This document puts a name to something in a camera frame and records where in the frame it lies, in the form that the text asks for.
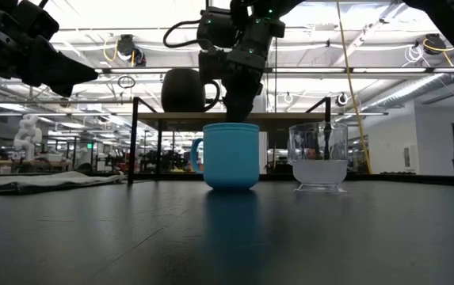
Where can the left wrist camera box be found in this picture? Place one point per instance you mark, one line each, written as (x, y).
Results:
(38, 20)

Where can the white wall box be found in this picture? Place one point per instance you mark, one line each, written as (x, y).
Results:
(410, 157)

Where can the black mug blue inside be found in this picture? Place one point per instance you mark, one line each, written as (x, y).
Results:
(183, 91)

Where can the clear plastic cup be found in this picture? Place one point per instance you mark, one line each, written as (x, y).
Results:
(317, 170)

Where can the white robot figure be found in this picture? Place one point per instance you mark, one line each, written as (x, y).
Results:
(28, 134)

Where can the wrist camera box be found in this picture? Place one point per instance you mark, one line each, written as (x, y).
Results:
(38, 20)
(216, 27)

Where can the light blue mug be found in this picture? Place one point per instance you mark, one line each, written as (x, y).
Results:
(230, 158)

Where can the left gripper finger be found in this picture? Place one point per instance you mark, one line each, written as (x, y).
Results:
(56, 69)
(62, 90)

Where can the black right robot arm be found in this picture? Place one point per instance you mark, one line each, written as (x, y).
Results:
(448, 23)

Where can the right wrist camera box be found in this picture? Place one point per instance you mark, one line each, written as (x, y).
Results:
(216, 27)

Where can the grey folded cloth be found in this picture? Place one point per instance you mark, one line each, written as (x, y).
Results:
(44, 180)

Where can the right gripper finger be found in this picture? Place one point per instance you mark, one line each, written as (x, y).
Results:
(236, 103)
(256, 89)

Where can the wooden shelf black legs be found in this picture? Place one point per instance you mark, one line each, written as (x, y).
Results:
(290, 116)

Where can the long ceiling light strip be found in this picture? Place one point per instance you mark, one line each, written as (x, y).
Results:
(389, 70)

